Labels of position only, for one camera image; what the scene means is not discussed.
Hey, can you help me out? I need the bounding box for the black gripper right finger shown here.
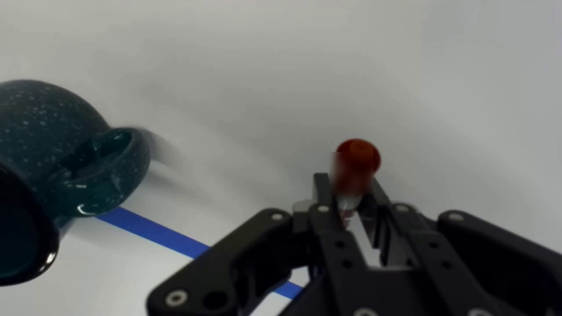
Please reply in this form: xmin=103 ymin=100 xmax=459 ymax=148
xmin=357 ymin=176 xmax=562 ymax=316

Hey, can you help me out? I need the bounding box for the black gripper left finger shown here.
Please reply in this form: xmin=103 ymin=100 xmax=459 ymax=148
xmin=146 ymin=172 xmax=373 ymax=316

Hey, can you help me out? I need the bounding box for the small red object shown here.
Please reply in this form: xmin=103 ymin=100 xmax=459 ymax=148
xmin=331 ymin=137 xmax=384 ymax=230

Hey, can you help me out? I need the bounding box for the teal speckled mug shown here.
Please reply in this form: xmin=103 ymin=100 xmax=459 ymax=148
xmin=0 ymin=78 xmax=155 ymax=290

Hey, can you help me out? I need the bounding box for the short blue tape line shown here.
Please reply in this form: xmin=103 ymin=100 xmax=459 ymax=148
xmin=96 ymin=206 xmax=308 ymax=302

